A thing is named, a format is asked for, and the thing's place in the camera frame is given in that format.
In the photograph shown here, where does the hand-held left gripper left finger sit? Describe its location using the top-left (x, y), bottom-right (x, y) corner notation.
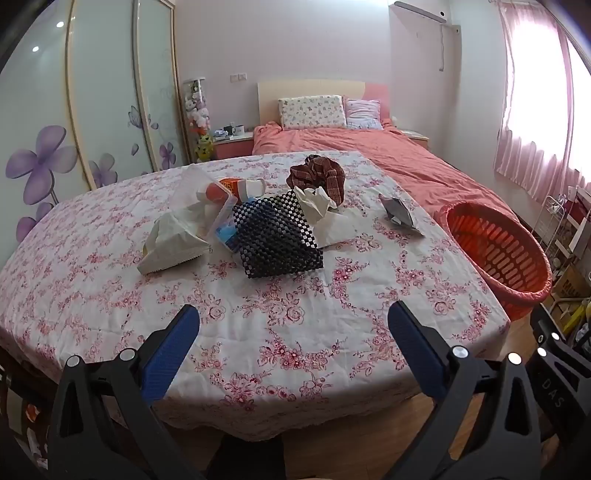
top-left (48, 304), bottom-right (204, 480)

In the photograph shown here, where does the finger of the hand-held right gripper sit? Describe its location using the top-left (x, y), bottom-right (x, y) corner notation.
top-left (530, 303), bottom-right (591, 363)
top-left (527, 346), bottom-right (580, 437)

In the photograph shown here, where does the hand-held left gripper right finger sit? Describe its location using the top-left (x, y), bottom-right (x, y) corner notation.
top-left (387, 301), bottom-right (543, 480)

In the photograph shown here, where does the orange plastic basket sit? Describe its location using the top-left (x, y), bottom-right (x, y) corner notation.
top-left (434, 202), bottom-right (553, 322)

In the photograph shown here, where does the beige tissue packet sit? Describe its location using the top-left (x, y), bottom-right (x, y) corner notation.
top-left (137, 210), bottom-right (211, 276)

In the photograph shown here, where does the blue plastic packet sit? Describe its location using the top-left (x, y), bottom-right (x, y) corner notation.
top-left (215, 217), bottom-right (241, 252)

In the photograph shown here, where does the grey foil wrapper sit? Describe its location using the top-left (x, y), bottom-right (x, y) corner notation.
top-left (379, 196), bottom-right (426, 237)

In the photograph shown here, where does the black white checkered mat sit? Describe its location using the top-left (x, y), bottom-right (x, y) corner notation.
top-left (231, 189), bottom-right (325, 280)

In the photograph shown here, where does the clear plastic container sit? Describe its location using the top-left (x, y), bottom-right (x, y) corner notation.
top-left (178, 165), bottom-right (241, 245)

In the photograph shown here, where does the orange white bottle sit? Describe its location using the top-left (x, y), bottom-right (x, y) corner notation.
top-left (198, 178), bottom-right (266, 204)

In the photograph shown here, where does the white tissue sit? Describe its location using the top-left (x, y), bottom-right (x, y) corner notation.
top-left (294, 185), bottom-right (338, 227)

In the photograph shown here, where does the brown plaid cloth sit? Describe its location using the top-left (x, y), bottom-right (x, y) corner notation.
top-left (286, 156), bottom-right (347, 206)

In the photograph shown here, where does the yellow item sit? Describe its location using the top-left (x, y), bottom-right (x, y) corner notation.
top-left (573, 300), bottom-right (591, 333)

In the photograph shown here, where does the cardboard box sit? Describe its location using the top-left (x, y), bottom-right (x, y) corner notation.
top-left (551, 265), bottom-right (591, 303)

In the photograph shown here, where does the white red box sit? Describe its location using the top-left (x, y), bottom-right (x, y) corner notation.
top-left (566, 187), bottom-right (591, 254)

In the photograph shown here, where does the floral pink white tablecloth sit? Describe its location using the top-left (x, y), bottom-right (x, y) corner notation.
top-left (0, 150), bottom-right (511, 441)

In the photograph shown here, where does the coral pink duvet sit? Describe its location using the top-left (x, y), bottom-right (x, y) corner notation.
top-left (252, 122), bottom-right (522, 222)

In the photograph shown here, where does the beige nightstand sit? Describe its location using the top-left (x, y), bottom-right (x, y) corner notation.
top-left (399, 129), bottom-right (430, 149)

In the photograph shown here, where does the pink nightstand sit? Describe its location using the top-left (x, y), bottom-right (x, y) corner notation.
top-left (213, 131), bottom-right (256, 161)

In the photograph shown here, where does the pink curtain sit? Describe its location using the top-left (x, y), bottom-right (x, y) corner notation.
top-left (493, 0), bottom-right (591, 204)

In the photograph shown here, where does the pink striped pillow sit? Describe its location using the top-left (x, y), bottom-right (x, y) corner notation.
top-left (345, 98), bottom-right (384, 131)

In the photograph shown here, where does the clear tube of plush toys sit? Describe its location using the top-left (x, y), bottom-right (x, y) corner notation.
top-left (184, 78), bottom-right (214, 162)

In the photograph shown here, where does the floral pillow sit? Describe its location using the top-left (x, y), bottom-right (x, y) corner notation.
top-left (278, 95), bottom-right (347, 130)

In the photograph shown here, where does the wardrobe with purple flowers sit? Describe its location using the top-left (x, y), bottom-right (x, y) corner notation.
top-left (0, 0), bottom-right (192, 245)

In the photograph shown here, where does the beige pink headboard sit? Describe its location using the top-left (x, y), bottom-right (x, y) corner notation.
top-left (257, 80), bottom-right (391, 127)

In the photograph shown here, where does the air conditioner pipe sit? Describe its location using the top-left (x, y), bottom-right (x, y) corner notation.
top-left (438, 23), bottom-right (460, 72)

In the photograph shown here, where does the white air conditioner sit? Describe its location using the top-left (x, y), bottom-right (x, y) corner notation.
top-left (392, 1), bottom-right (448, 21)

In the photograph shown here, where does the white wire rack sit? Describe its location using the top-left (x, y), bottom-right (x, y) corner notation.
top-left (531, 194), bottom-right (578, 278)

